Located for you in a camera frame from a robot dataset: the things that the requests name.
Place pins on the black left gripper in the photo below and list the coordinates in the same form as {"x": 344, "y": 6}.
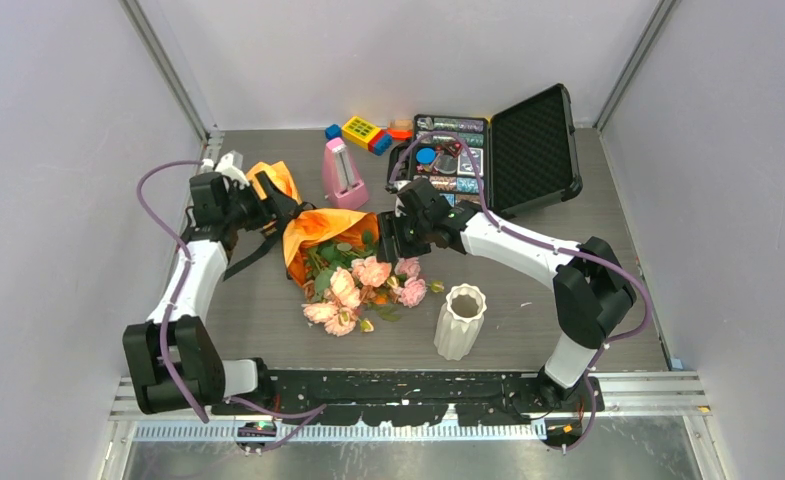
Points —
{"x": 236, "y": 191}

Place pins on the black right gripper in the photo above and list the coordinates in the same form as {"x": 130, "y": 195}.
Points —
{"x": 387, "y": 224}

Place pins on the black printed ribbon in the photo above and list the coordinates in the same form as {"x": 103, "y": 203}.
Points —
{"x": 272, "y": 234}

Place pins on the orange flower bouquet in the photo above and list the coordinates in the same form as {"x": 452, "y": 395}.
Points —
{"x": 331, "y": 254}

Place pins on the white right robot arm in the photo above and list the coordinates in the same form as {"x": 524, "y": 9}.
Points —
{"x": 592, "y": 292}

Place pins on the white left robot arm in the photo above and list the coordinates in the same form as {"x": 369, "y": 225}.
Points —
{"x": 172, "y": 361}

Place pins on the white ribbed vase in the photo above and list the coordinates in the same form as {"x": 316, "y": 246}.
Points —
{"x": 460, "y": 320}

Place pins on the pink metronome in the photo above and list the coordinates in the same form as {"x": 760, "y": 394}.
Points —
{"x": 343, "y": 185}

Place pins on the blue toy block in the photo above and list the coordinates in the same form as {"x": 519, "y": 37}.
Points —
{"x": 332, "y": 132}

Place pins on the blue round poker chip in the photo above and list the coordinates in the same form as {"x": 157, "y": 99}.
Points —
{"x": 425, "y": 156}

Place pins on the yellow toy block house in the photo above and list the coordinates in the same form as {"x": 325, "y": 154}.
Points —
{"x": 367, "y": 135}

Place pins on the orange toy piece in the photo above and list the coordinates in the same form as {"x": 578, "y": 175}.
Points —
{"x": 400, "y": 129}

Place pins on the black open poker case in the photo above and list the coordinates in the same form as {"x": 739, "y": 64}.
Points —
{"x": 521, "y": 158}

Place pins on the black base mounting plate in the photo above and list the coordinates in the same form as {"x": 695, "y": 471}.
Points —
{"x": 417, "y": 398}

